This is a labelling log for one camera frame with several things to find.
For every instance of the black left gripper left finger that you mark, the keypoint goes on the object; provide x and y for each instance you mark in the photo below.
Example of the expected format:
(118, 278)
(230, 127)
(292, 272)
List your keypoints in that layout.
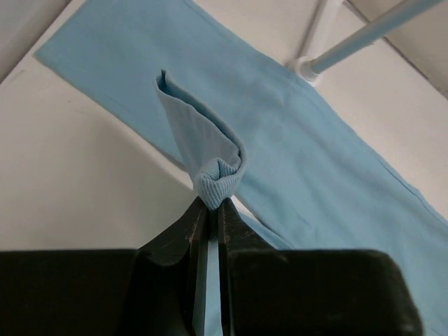
(157, 289)

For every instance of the white metal clothes rack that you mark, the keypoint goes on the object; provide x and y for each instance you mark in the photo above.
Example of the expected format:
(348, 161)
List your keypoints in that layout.
(313, 60)

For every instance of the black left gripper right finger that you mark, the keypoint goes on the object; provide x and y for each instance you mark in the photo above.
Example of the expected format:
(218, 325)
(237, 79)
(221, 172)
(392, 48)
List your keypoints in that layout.
(267, 291)

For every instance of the light blue trousers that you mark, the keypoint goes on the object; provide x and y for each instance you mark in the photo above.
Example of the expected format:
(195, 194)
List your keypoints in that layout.
(244, 125)

